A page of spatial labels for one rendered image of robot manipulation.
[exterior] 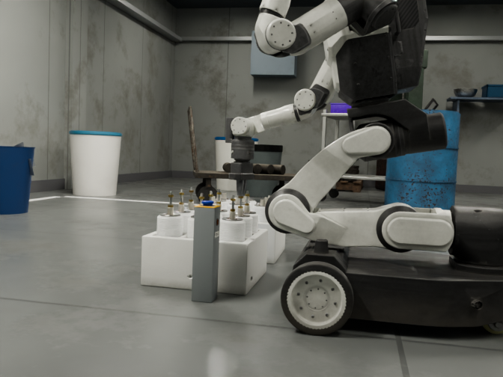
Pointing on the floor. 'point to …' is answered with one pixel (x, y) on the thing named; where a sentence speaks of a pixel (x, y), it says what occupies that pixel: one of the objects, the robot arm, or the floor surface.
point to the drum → (426, 172)
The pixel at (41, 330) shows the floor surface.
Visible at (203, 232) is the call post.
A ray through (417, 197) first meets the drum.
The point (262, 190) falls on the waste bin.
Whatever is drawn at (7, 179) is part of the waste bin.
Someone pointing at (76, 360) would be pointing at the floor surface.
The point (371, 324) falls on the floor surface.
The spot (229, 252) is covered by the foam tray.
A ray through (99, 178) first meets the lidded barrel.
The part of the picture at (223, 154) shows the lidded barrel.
